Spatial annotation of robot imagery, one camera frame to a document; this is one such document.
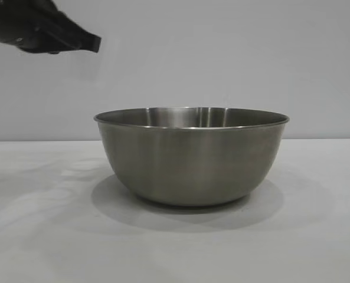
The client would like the stainless steel mixing bowl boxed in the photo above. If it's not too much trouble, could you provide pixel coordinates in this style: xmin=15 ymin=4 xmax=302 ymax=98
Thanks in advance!
xmin=93 ymin=106 xmax=290 ymax=206

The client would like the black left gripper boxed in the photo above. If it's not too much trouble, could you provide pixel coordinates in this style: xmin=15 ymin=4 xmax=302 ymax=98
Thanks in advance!
xmin=0 ymin=0 xmax=102 ymax=55

